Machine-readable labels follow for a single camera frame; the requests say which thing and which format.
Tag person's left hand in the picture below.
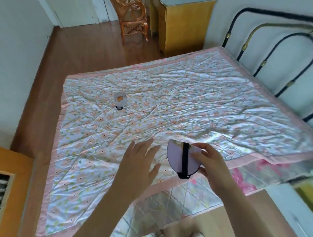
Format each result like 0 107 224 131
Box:
114 138 161 196

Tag person's right hand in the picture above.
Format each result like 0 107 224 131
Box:
190 143 232 189

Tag lilac eye mask black strap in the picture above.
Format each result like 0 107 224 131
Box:
167 140 205 180

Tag person's left forearm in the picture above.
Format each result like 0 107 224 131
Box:
80 190 148 237

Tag person's right forearm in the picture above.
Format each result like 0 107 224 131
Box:
210 174 270 237

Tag quilted sheet pink flowers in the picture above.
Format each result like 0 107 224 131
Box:
114 156 313 237

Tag grey eye mask orange print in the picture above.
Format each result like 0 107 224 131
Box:
114 92 127 111

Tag floral quilt pink border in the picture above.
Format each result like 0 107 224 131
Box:
38 46 313 237

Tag yellow wooden cabinet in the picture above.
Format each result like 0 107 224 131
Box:
149 0 217 58

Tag black metal bed headboard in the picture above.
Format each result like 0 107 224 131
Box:
222 7 313 123

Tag brown wicker chair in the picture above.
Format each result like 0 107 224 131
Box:
110 0 149 46

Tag orange wooden cabinet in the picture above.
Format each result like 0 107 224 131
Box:
0 146 35 237

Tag white door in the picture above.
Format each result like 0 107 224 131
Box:
39 0 118 28

